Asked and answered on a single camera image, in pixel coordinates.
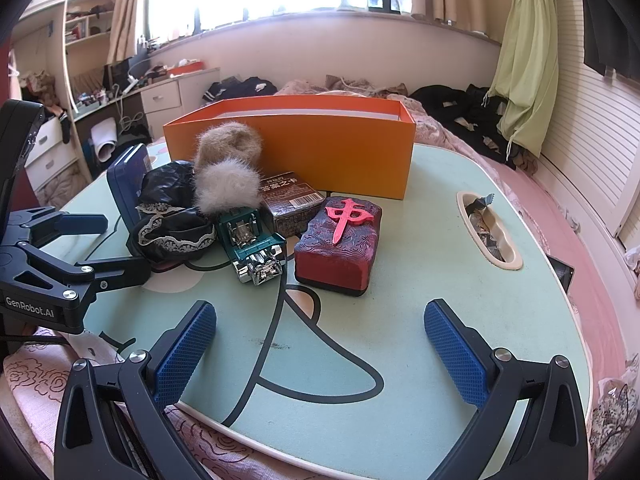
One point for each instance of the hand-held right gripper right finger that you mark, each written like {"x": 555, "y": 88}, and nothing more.
{"x": 455, "y": 355}

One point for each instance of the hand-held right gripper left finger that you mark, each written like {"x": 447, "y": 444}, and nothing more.
{"x": 185, "y": 355}

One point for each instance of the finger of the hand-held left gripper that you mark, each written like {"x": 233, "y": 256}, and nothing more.
{"x": 115, "y": 272}
{"x": 80, "y": 224}

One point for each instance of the blue tin box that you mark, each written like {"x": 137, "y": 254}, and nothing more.
{"x": 125, "y": 180}

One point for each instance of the black lace cloth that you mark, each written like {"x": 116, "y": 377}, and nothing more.
{"x": 170, "y": 232}

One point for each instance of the green toy truck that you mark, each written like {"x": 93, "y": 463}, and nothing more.
{"x": 245, "y": 240}

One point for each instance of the white fluffy pom-pom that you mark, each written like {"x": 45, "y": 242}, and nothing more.
{"x": 227, "y": 185}

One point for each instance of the red mahjong tile block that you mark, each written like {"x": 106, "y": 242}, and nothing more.
{"x": 340, "y": 255}

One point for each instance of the beige fluffy pom-pom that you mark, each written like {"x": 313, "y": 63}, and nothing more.
{"x": 230, "y": 142}

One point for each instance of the brown card box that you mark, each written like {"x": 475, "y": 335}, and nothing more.
{"x": 287, "y": 210}

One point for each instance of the orange cardboard box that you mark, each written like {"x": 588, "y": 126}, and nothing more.
{"x": 325, "y": 150}

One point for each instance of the mint green desktop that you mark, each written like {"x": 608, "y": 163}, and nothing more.
{"x": 425, "y": 240}

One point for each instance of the white drawer cabinet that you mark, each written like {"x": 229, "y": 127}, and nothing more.
{"x": 47, "y": 160}

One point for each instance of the pile of candy wrappers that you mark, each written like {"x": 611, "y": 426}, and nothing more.
{"x": 482, "y": 230}

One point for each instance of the smartphone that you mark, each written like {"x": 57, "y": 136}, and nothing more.
{"x": 562, "y": 272}

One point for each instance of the white desk with drawers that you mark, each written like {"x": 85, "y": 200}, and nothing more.
{"x": 165, "y": 97}

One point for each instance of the floral patterned cloth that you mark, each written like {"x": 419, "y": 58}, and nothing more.
{"x": 612, "y": 410}

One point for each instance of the orange tray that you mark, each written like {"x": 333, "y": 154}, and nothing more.
{"x": 187, "y": 66}

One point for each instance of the dark clothes with white patches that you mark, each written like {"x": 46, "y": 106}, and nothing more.
{"x": 235, "y": 90}

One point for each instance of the pink floral quilt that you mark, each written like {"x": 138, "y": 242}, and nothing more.
{"x": 430, "y": 125}

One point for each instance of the black clothes pile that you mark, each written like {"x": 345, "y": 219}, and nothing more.
{"x": 450, "y": 100}

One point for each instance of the light green curtain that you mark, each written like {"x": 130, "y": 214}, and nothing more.
{"x": 530, "y": 60}

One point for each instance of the black hanging garment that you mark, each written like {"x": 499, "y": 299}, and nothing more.
{"x": 600, "y": 25}

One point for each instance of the white wall shelf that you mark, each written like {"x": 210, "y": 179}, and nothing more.
{"x": 87, "y": 35}

